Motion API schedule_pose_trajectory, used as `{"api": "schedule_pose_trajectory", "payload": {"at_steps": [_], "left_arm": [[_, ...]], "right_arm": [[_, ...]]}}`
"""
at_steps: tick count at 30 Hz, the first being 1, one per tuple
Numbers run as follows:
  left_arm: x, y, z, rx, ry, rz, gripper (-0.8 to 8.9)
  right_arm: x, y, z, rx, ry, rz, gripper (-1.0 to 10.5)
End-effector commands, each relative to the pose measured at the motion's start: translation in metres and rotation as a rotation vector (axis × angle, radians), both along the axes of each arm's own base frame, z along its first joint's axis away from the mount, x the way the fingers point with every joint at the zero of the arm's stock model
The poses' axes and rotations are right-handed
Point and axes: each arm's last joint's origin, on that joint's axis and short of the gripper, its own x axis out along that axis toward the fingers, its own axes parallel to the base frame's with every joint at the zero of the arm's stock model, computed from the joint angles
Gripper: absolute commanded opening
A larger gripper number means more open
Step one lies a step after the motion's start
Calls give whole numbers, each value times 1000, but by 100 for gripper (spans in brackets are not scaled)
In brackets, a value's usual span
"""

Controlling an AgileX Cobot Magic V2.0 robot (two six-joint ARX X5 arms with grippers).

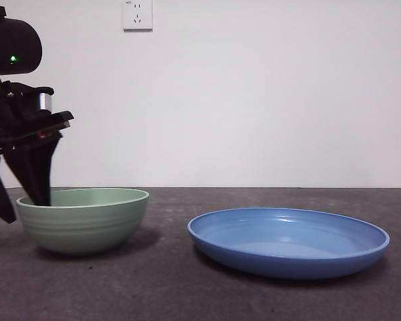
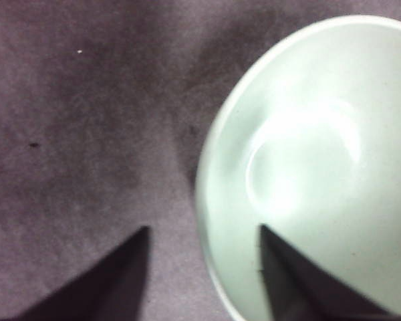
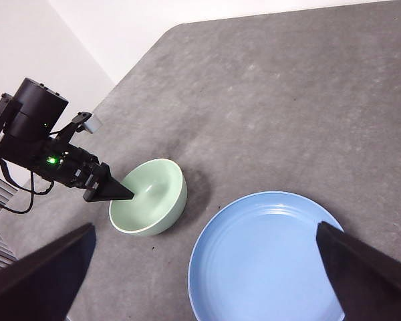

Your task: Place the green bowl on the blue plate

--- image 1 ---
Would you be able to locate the green ribbed bowl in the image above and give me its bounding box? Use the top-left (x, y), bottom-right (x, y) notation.
top-left (15, 187), bottom-right (150, 257)

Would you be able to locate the blue round plate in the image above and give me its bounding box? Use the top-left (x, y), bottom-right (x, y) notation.
top-left (186, 207), bottom-right (390, 280)

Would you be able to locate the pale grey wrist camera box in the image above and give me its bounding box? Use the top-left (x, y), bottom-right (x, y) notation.
top-left (35, 92), bottom-right (55, 112)

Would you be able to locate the white wall socket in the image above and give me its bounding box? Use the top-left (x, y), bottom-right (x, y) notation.
top-left (122, 0), bottom-right (154, 33)

